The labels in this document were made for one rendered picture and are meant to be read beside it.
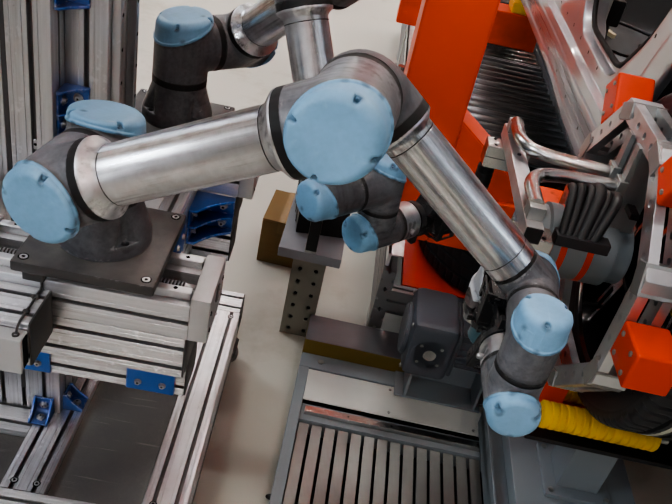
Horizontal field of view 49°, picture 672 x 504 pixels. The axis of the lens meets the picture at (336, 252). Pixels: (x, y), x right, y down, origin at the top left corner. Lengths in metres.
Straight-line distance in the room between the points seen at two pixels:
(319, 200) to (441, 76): 0.65
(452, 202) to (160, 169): 0.39
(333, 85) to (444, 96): 0.99
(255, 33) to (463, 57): 0.49
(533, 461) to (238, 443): 0.76
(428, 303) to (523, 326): 0.99
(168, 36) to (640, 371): 1.07
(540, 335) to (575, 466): 0.90
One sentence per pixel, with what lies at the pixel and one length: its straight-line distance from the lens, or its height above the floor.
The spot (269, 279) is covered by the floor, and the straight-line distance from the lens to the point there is 2.60.
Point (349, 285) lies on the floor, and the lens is 2.65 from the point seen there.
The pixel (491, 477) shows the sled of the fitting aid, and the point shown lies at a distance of 1.95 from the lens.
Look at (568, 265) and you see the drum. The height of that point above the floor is 0.84.
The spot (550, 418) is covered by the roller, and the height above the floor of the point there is 0.52.
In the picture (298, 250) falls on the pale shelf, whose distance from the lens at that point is 1.97.
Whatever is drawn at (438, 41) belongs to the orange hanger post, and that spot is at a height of 1.05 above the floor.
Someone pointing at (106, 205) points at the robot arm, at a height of 1.00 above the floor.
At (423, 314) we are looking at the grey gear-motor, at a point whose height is 0.41.
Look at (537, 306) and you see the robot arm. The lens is 1.01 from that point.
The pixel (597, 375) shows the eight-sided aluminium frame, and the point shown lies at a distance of 1.37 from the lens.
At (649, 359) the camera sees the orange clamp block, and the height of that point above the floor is 0.88.
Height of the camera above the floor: 1.55
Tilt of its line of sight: 34 degrees down
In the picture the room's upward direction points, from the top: 13 degrees clockwise
